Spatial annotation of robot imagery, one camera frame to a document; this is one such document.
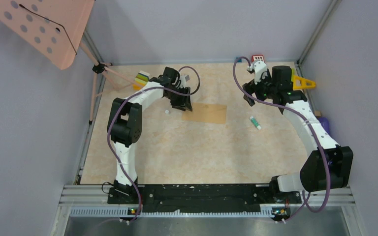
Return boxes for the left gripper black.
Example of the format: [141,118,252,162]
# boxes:
[165,86,192,112]

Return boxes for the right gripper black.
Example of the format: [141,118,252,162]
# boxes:
[243,69,278,107]

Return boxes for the brown kraft envelope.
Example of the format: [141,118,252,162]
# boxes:
[181,103,227,124]

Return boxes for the green white glue stick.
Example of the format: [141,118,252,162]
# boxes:
[250,116,262,130]

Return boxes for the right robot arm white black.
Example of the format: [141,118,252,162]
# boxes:
[242,62,353,203]

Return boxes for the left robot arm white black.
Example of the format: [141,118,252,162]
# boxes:
[107,67,193,203]

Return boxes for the red toy calculator block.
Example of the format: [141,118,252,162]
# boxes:
[251,55,265,62]

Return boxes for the striped coloured block stack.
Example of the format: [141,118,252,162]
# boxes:
[132,70,150,90]

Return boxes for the yellow triangle toy block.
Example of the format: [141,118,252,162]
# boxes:
[292,75,316,90]

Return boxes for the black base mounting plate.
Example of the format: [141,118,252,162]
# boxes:
[107,184,302,213]

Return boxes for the pink perforated music stand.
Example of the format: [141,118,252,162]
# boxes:
[0,0,144,124]

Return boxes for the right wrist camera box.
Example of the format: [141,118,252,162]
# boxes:
[247,60,268,85]

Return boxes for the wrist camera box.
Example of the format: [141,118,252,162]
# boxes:
[176,74,190,89]
[247,60,268,85]

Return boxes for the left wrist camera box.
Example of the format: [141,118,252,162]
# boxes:
[176,74,190,89]

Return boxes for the aluminium frame rail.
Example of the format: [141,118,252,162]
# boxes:
[50,184,366,236]

